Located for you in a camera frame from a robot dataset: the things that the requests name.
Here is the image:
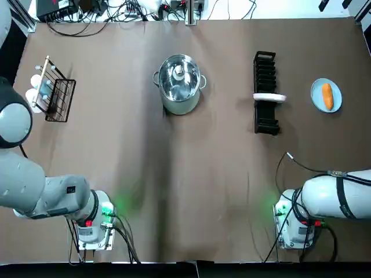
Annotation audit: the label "glass pot lid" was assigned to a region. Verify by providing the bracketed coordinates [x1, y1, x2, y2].
[158, 54, 202, 101]

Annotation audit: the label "orange toy corn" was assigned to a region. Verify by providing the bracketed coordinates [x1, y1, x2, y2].
[321, 83, 335, 111]

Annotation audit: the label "stainless steel pot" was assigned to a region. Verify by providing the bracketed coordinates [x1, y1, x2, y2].
[152, 53, 208, 116]

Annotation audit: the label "white plate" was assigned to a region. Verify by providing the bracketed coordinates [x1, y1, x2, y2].
[252, 92, 288, 104]

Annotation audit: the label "light blue plate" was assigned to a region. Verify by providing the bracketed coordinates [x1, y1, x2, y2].
[310, 78, 343, 114]

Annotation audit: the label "black slotted dish rack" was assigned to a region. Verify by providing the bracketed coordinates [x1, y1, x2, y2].
[253, 50, 282, 136]

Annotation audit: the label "grey USB hub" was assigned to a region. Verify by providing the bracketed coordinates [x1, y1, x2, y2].
[124, 3, 140, 16]

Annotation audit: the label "light blue cup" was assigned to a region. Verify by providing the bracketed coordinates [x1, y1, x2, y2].
[30, 74, 53, 99]

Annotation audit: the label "pale pink cup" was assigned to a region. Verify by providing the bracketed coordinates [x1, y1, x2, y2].
[25, 87, 45, 114]

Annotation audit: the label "black box with red logo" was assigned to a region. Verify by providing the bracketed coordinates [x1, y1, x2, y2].
[37, 0, 81, 21]

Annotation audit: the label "black left arm base cables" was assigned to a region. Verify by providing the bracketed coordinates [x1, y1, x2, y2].
[66, 213, 142, 265]

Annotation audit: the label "black arm base cables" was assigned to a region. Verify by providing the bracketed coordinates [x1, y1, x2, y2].
[261, 222, 339, 263]
[66, 213, 142, 265]

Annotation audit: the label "black cable with silver plug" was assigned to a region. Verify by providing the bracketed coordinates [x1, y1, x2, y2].
[275, 151, 371, 186]

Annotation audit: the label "aluminium post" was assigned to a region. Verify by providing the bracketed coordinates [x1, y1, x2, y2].
[186, 0, 198, 25]

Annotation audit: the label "black wire cup rack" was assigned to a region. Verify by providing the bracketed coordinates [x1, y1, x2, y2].
[30, 55, 77, 123]

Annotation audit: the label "black right arm base cables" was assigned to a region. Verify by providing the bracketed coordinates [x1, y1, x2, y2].
[261, 222, 339, 263]

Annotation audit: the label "aluminium frame rail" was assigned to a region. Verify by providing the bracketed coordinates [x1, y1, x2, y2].
[9, 0, 37, 33]
[353, 0, 371, 24]

